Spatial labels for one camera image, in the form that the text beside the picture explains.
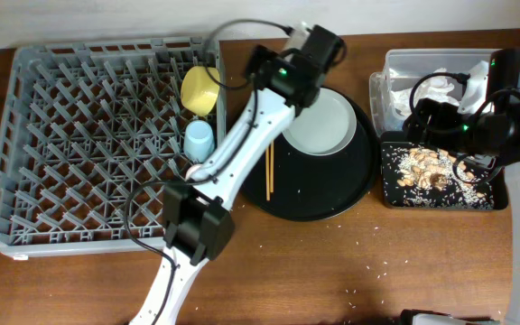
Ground round black tray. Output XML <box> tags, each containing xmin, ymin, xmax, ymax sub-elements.
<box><xmin>241</xmin><ymin>90</ymin><xmax>380</xmax><ymax>221</ymax></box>

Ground wooden chopstick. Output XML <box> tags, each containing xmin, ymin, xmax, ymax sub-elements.
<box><xmin>269</xmin><ymin>141</ymin><xmax>274</xmax><ymax>193</ymax></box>
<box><xmin>265</xmin><ymin>145</ymin><xmax>272</xmax><ymax>201</ymax></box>

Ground crumpled white tissue in bin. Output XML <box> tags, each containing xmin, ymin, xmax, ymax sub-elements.
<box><xmin>388</xmin><ymin>76</ymin><xmax>460</xmax><ymax>118</ymax></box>

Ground food scraps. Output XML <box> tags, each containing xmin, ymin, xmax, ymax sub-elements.
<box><xmin>396</xmin><ymin>147</ymin><xmax>486</xmax><ymax>202</ymax></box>

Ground grey dishwasher rack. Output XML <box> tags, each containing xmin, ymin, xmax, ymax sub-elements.
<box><xmin>0</xmin><ymin>37</ymin><xmax>223</xmax><ymax>259</ymax></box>

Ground clear plastic bin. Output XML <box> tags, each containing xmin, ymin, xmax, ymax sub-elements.
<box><xmin>369</xmin><ymin>49</ymin><xmax>493</xmax><ymax>135</ymax></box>

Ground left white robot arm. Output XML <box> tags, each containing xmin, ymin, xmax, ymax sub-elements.
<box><xmin>132</xmin><ymin>24</ymin><xmax>347</xmax><ymax>324</ymax></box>

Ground pink plastic cup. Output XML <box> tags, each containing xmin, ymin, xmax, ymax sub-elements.
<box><xmin>185</xmin><ymin>164</ymin><xmax>202</xmax><ymax>181</ymax></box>

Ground yellow plastic bowl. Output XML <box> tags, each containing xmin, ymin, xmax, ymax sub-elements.
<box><xmin>181</xmin><ymin>66</ymin><xmax>219</xmax><ymax>116</ymax></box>

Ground black rectangular bin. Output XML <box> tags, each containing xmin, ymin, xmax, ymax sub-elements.
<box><xmin>380</xmin><ymin>131</ymin><xmax>508</xmax><ymax>211</ymax></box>

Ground light blue plastic cup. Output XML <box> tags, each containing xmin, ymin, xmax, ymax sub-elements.
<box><xmin>183</xmin><ymin>120</ymin><xmax>215</xmax><ymax>163</ymax></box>

